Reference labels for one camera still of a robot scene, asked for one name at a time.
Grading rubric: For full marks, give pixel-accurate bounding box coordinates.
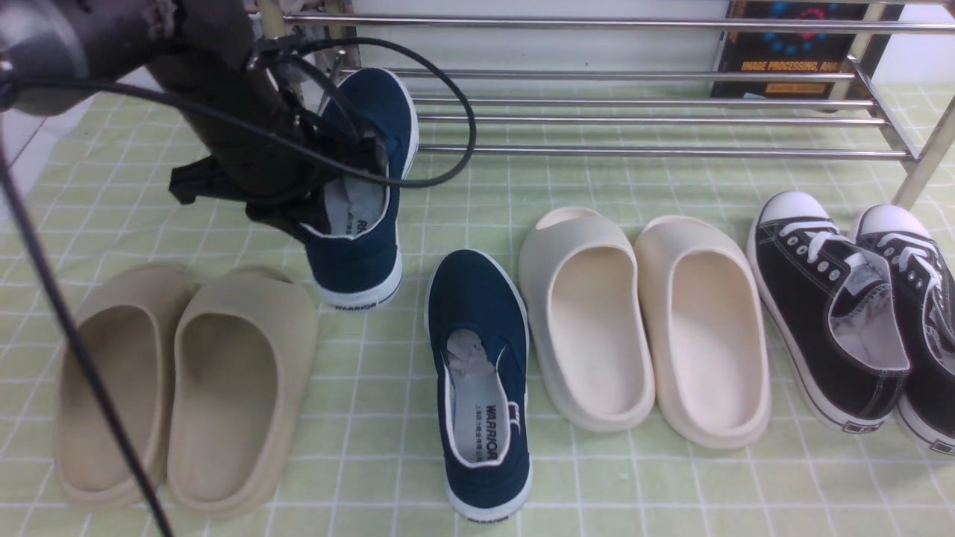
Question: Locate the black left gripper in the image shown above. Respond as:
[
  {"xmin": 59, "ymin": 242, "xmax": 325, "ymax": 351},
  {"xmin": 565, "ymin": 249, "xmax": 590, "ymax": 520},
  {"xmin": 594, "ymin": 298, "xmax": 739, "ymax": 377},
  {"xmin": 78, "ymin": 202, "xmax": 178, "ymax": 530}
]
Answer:
[{"xmin": 169, "ymin": 96, "xmax": 392, "ymax": 239}]

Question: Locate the navy slip-on shoe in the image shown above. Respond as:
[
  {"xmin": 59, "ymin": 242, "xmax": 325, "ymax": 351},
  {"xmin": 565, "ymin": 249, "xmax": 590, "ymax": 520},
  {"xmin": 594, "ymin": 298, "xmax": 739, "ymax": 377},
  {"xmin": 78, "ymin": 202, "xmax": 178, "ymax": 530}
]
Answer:
[
  {"xmin": 424, "ymin": 249, "xmax": 532, "ymax": 524},
  {"xmin": 294, "ymin": 68, "xmax": 419, "ymax": 310}
]

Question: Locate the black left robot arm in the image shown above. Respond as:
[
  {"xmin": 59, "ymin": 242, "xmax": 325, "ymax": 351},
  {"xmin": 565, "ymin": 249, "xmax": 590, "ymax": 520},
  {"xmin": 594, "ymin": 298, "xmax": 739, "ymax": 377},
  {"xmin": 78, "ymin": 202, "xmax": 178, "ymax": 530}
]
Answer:
[{"xmin": 2, "ymin": 1, "xmax": 361, "ymax": 232}]

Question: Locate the metal shoe rack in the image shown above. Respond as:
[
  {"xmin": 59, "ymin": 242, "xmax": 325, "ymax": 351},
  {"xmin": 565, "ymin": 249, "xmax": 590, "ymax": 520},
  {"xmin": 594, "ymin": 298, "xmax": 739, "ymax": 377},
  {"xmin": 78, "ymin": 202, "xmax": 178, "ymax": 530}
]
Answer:
[{"xmin": 250, "ymin": 1, "xmax": 954, "ymax": 207}]

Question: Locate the tan right slipper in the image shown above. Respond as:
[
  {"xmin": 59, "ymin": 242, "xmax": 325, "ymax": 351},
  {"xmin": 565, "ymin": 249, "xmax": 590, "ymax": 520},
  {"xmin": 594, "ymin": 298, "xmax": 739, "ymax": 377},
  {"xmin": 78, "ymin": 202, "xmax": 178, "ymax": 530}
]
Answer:
[{"xmin": 166, "ymin": 266, "xmax": 318, "ymax": 518}]

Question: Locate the tan slipper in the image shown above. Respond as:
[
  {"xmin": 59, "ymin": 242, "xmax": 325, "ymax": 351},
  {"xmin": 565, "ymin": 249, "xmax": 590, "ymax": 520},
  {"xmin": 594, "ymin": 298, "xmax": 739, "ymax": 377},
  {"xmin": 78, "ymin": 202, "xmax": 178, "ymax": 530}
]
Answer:
[
  {"xmin": 166, "ymin": 266, "xmax": 318, "ymax": 518},
  {"xmin": 52, "ymin": 262, "xmax": 197, "ymax": 511}
]

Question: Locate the tan left slipper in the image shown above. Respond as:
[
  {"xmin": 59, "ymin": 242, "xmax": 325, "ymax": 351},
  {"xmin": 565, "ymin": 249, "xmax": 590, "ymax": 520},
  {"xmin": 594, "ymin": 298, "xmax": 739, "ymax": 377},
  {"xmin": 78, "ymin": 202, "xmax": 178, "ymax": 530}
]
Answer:
[{"xmin": 52, "ymin": 262, "xmax": 197, "ymax": 511}]

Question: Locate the cream left slipper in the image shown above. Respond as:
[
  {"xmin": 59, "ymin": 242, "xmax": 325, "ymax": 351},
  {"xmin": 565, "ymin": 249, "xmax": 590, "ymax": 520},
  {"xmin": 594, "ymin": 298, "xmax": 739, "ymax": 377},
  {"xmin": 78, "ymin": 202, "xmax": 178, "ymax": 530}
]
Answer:
[{"xmin": 519, "ymin": 207, "xmax": 655, "ymax": 433}]

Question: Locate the cream slipper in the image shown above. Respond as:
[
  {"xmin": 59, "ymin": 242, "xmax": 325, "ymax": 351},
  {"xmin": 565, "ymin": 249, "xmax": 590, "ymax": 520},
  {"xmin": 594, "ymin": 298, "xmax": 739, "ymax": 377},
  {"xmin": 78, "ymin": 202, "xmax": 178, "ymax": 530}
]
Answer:
[
  {"xmin": 519, "ymin": 207, "xmax": 655, "ymax": 433},
  {"xmin": 633, "ymin": 215, "xmax": 771, "ymax": 450}
]

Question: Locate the cream right slipper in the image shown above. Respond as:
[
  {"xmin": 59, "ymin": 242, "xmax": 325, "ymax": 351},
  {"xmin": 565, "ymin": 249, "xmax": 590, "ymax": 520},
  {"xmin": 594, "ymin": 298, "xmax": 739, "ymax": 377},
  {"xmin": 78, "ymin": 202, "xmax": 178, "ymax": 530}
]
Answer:
[{"xmin": 633, "ymin": 215, "xmax": 771, "ymax": 450}]

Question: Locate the dark image processing book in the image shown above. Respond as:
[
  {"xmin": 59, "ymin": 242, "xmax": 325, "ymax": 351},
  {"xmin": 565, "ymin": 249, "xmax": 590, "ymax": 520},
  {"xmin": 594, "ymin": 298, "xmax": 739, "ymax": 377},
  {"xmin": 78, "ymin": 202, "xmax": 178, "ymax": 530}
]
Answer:
[{"xmin": 710, "ymin": 1, "xmax": 903, "ymax": 101}]

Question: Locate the black left canvas sneaker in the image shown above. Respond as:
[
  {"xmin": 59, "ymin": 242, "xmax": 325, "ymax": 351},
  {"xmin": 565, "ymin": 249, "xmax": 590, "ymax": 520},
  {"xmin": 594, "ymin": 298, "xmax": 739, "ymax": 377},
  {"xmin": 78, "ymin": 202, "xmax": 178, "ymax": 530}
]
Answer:
[{"xmin": 746, "ymin": 191, "xmax": 912, "ymax": 434}]

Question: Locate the black canvas sneaker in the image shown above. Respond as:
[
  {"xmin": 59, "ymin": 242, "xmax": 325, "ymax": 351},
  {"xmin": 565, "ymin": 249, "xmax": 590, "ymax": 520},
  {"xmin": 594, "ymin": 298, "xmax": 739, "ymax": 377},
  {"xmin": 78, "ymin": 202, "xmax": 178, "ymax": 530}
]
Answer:
[
  {"xmin": 746, "ymin": 191, "xmax": 912, "ymax": 434},
  {"xmin": 850, "ymin": 204, "xmax": 954, "ymax": 456}
]

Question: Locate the black right canvas sneaker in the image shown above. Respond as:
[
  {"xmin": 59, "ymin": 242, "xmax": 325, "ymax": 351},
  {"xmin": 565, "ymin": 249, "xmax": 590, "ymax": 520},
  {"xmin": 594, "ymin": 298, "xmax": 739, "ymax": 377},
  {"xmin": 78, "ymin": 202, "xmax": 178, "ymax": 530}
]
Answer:
[{"xmin": 850, "ymin": 204, "xmax": 954, "ymax": 456}]

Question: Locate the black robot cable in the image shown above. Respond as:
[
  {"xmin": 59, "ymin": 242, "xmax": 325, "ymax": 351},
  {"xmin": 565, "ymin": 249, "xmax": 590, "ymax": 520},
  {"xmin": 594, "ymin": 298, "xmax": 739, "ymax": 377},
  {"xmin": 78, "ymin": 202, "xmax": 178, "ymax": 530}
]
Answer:
[{"xmin": 0, "ymin": 36, "xmax": 478, "ymax": 537}]

